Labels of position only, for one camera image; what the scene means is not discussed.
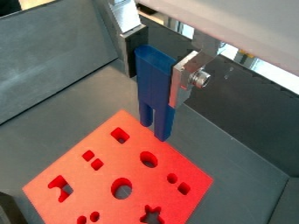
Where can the dark grey enclosure wall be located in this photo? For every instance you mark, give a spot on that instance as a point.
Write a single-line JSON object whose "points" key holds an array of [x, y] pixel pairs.
{"points": [[51, 46]]}

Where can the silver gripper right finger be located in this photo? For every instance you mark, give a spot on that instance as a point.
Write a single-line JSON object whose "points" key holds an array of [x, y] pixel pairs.
{"points": [[188, 72]]}

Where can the red shape-sorting board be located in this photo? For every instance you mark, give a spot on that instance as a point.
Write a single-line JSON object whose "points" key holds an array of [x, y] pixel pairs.
{"points": [[116, 176]]}

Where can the blue square-circle peg object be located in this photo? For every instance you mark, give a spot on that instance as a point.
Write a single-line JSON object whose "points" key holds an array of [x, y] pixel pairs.
{"points": [[153, 70]]}

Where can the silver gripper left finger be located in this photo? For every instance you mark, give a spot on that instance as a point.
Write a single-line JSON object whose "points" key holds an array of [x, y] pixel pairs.
{"points": [[131, 32]]}

